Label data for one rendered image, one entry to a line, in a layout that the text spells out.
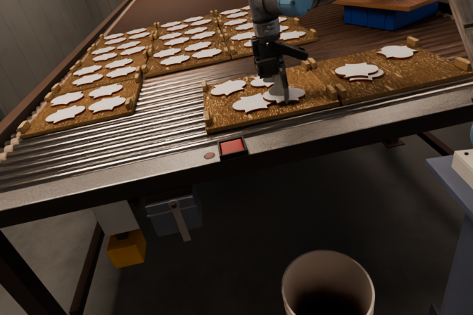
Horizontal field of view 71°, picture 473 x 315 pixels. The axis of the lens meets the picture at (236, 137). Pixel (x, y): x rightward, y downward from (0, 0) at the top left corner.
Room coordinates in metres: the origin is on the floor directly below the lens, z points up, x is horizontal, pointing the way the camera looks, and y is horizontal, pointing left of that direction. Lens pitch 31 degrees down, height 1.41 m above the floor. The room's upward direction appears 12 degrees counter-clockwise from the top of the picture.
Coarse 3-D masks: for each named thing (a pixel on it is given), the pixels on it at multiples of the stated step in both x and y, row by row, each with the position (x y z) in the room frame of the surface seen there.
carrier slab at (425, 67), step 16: (416, 48) 1.15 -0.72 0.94; (320, 64) 1.18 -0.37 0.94; (336, 64) 1.15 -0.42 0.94; (368, 64) 1.09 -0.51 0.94; (384, 64) 1.06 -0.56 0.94; (400, 64) 1.04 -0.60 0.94; (416, 64) 1.01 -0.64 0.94; (432, 64) 0.98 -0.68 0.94; (448, 64) 0.96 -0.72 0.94; (320, 80) 1.06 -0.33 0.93; (336, 80) 1.01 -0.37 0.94; (384, 80) 0.94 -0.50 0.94; (400, 80) 0.92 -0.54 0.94; (416, 80) 0.90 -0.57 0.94; (432, 80) 0.88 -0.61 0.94; (448, 80) 0.87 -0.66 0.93; (352, 96) 0.88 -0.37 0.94; (368, 96) 0.87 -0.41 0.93
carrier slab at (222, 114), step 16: (288, 80) 1.09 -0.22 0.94; (304, 80) 1.07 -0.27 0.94; (208, 96) 1.10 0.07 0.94; (224, 96) 1.07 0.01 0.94; (240, 96) 1.04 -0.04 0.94; (320, 96) 0.92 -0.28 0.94; (224, 112) 0.95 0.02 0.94; (240, 112) 0.92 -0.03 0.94; (256, 112) 0.90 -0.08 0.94; (272, 112) 0.88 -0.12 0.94; (288, 112) 0.87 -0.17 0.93; (304, 112) 0.87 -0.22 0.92; (208, 128) 0.87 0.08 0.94; (224, 128) 0.86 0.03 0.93
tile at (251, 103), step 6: (252, 96) 1.00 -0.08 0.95; (258, 96) 0.99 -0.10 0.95; (240, 102) 0.98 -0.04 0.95; (246, 102) 0.97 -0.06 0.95; (252, 102) 0.96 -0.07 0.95; (258, 102) 0.95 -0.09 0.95; (264, 102) 0.94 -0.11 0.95; (234, 108) 0.94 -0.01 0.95; (240, 108) 0.93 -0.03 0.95; (246, 108) 0.92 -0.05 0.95; (252, 108) 0.92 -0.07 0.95; (258, 108) 0.91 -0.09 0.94; (264, 108) 0.91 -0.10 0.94; (246, 114) 0.90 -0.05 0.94
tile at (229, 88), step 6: (222, 84) 1.16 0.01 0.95; (228, 84) 1.15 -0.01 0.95; (234, 84) 1.13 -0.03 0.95; (240, 84) 1.12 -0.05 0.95; (216, 90) 1.12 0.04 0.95; (222, 90) 1.10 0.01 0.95; (228, 90) 1.09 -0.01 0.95; (234, 90) 1.08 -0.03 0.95; (240, 90) 1.08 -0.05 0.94; (216, 96) 1.08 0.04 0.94; (228, 96) 1.06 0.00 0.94
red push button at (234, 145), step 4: (236, 140) 0.78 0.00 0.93; (240, 140) 0.78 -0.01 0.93; (220, 144) 0.78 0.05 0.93; (224, 144) 0.77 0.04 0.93; (228, 144) 0.77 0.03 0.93; (232, 144) 0.76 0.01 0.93; (236, 144) 0.76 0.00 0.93; (240, 144) 0.76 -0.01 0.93; (224, 148) 0.75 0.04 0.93; (228, 148) 0.75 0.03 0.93; (232, 148) 0.74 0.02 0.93; (236, 148) 0.74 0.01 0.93; (240, 148) 0.73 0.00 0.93; (224, 152) 0.73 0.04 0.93; (228, 152) 0.73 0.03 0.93
